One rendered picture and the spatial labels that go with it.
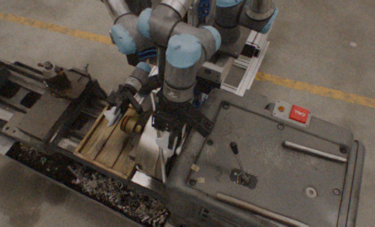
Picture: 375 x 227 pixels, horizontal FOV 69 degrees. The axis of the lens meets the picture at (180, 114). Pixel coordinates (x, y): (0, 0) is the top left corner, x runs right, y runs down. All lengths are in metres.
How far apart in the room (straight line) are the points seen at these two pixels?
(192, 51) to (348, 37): 3.02
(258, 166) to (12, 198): 2.00
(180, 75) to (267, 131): 0.49
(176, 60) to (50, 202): 1.95
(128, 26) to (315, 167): 0.82
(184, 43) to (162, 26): 0.14
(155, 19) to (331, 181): 0.74
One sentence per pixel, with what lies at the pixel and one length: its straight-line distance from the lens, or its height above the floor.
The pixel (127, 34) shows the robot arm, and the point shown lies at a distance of 1.06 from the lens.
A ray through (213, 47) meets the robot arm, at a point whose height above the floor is 1.62.
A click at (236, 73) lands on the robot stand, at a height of 0.21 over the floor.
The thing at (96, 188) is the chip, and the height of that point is 0.57.
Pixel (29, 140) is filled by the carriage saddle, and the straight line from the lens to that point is 1.52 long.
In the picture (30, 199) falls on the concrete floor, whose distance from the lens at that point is 2.48.
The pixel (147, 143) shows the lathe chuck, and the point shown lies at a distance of 1.02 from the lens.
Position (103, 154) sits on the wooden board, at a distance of 1.40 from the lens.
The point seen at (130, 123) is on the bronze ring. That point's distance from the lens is 1.17.
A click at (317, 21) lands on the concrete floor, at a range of 3.58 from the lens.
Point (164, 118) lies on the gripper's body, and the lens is 0.73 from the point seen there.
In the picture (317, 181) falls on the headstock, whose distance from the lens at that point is 1.01.
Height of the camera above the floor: 2.13
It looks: 60 degrees down
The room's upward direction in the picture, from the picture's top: 1 degrees counter-clockwise
